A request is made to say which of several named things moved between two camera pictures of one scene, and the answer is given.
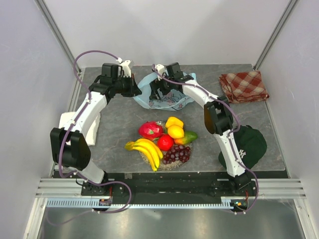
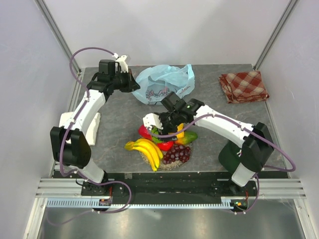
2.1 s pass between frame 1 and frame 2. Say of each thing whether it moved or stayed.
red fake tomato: stayed
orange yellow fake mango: stayed
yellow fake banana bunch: stayed
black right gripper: moved
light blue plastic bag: moved
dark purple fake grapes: stayed
